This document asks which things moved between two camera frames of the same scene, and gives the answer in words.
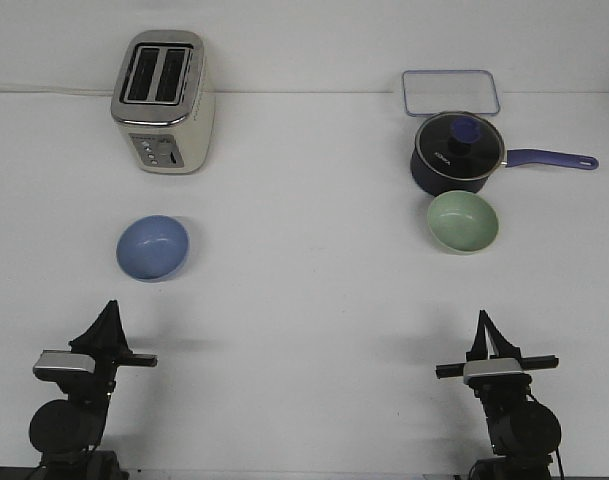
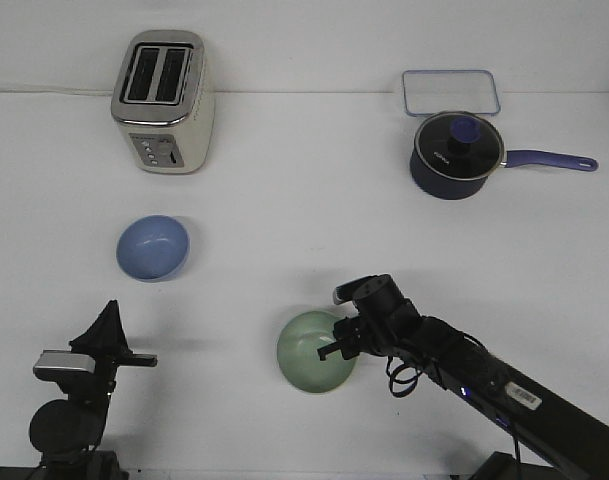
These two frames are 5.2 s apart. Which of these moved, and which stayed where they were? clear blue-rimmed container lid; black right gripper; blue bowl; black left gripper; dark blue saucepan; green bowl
Moved: black right gripper; green bowl
Stayed: blue bowl; dark blue saucepan; clear blue-rimmed container lid; black left gripper
